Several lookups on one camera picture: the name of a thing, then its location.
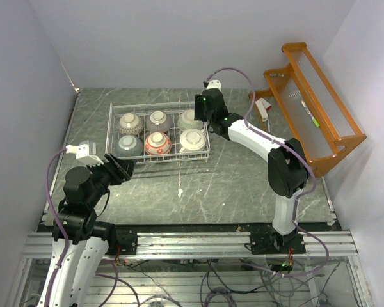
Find white red small box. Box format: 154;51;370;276
255;98;271;121

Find white wire dish rack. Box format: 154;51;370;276
106;102;211;164

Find white handled bowl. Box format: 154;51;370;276
179;129;207;153

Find red orange patterned bowl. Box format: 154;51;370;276
144;132;172;155

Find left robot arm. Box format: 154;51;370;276
38;153;135;306

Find purple striped bowl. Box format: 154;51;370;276
146;110;171;133

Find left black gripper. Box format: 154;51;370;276
84;151;136;207

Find grey blue bowl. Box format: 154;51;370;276
116;135;144;157

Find marker pen on shelf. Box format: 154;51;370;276
301;100;320;128

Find orange wooden shelf rack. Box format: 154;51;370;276
248;42;366;177

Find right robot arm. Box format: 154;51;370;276
195;88;309;253

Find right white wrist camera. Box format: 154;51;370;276
204;79;222;91

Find beige patterned bowl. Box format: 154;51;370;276
119;113;143;136

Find green patterned bowl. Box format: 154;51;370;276
177;109;204;132

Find aluminium mounting rail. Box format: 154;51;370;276
22;230;356;260

